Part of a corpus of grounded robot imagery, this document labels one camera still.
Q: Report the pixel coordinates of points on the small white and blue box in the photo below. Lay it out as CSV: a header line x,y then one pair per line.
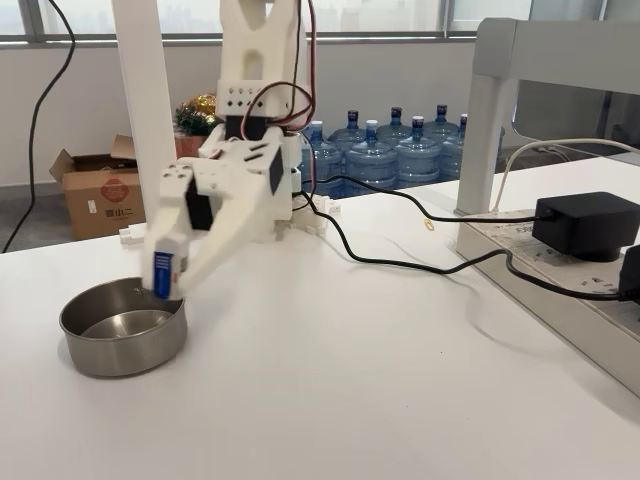
x,y
162,275

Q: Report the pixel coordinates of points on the red cardboard box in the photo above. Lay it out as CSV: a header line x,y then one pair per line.
x,y
187,147

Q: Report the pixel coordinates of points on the open brown cardboard box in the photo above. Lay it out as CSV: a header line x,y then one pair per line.
x,y
95,205

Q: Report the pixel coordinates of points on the round metal bowl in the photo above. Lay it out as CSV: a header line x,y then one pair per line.
x,y
125,350

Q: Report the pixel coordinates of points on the tinsel christmas wreath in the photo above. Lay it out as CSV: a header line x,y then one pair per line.
x,y
195,117

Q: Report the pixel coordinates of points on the yellow paper clip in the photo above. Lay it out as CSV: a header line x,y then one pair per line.
x,y
429,225

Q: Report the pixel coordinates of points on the white power strip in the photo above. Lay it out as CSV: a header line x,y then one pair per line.
x,y
490,235

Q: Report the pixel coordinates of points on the white desk shelf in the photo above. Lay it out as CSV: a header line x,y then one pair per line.
x,y
550,55

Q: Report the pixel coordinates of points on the black power adapter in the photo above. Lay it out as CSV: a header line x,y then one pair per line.
x,y
580,225

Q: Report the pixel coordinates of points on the black plug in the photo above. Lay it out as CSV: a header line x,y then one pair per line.
x,y
631,270

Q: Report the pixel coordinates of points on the white camera stand post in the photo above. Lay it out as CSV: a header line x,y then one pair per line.
x,y
145,100

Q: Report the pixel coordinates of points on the grey window frame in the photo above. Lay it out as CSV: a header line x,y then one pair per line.
x,y
400,36

